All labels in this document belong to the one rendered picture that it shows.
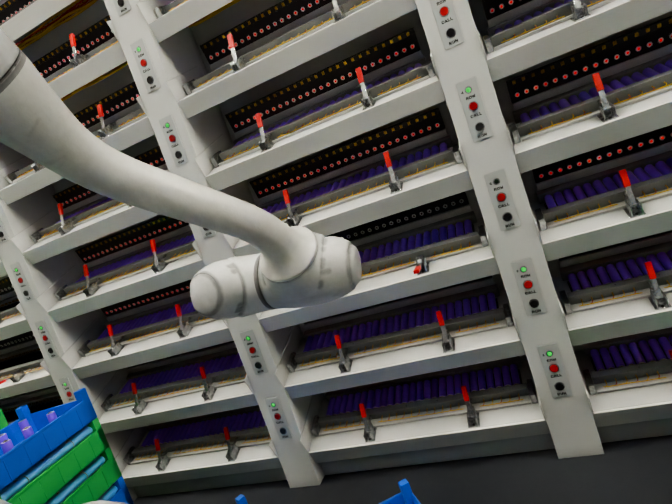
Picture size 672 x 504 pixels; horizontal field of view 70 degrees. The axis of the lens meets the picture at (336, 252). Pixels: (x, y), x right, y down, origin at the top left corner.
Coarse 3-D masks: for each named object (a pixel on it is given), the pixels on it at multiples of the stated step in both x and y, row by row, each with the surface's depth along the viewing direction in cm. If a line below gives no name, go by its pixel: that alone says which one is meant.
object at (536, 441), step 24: (600, 432) 106; (624, 432) 105; (648, 432) 103; (384, 456) 125; (408, 456) 123; (432, 456) 120; (456, 456) 118; (480, 456) 116; (192, 480) 148; (216, 480) 145; (240, 480) 142; (264, 480) 139
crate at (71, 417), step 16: (80, 400) 114; (32, 416) 120; (64, 416) 108; (80, 416) 112; (96, 416) 116; (0, 432) 113; (16, 432) 117; (48, 432) 103; (64, 432) 107; (0, 448) 112; (16, 448) 95; (32, 448) 98; (48, 448) 102; (0, 464) 91; (16, 464) 94; (32, 464) 97; (0, 480) 90
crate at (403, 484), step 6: (402, 480) 105; (402, 486) 103; (408, 486) 103; (402, 492) 103; (408, 492) 103; (390, 498) 104; (396, 498) 104; (402, 498) 105; (408, 498) 103; (414, 498) 102
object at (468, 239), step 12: (444, 240) 111; (456, 240) 109; (468, 240) 108; (480, 240) 108; (408, 252) 114; (420, 252) 112; (432, 252) 112; (372, 264) 117; (384, 264) 116; (396, 264) 115
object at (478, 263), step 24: (432, 216) 120; (360, 240) 127; (432, 264) 109; (456, 264) 105; (480, 264) 103; (360, 288) 114; (384, 288) 111; (408, 288) 110; (432, 288) 108; (264, 312) 125; (288, 312) 120; (312, 312) 119; (336, 312) 117
